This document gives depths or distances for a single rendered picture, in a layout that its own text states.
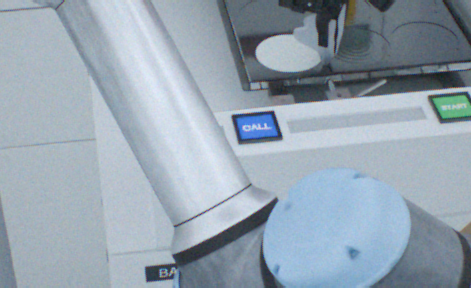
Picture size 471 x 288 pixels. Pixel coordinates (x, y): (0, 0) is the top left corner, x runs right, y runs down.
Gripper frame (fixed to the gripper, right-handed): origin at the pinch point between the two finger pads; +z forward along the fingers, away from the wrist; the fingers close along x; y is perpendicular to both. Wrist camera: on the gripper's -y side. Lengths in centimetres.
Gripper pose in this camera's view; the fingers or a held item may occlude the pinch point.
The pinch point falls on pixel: (331, 57)
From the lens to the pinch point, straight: 155.3
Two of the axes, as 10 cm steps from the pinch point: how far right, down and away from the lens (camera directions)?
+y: -8.9, -2.9, 3.6
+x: -4.6, 5.5, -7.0
